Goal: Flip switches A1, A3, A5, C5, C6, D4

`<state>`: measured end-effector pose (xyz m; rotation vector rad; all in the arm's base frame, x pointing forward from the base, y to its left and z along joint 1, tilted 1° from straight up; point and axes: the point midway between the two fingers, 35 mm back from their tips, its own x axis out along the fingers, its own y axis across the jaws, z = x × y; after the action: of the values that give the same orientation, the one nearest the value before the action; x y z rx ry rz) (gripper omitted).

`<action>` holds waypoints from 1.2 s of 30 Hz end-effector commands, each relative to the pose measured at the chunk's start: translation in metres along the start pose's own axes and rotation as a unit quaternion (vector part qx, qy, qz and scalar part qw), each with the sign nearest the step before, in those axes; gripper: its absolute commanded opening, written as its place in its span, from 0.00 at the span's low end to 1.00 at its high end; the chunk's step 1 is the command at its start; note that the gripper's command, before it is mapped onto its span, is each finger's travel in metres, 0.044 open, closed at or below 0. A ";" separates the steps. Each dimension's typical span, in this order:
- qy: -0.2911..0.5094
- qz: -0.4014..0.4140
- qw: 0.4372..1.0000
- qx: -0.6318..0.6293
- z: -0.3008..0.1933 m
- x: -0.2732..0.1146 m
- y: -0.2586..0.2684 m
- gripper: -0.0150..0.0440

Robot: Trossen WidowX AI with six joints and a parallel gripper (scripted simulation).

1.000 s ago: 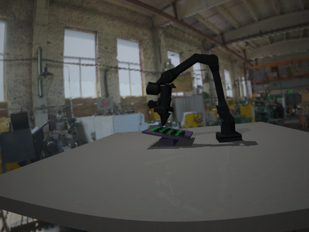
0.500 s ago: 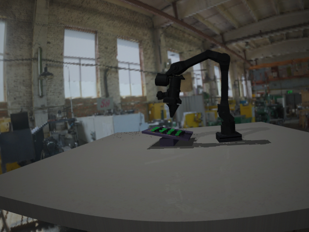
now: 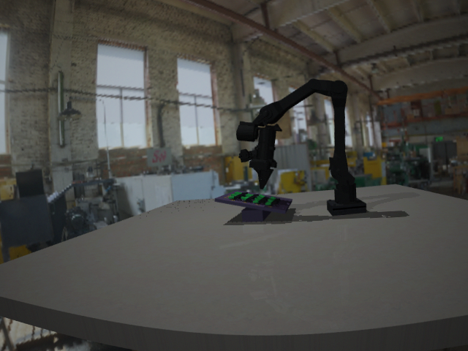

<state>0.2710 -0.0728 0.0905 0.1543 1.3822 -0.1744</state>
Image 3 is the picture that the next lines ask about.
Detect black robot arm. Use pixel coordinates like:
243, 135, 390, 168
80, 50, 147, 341
236, 78, 358, 204

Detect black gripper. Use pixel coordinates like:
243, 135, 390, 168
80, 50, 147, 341
249, 142, 277, 189

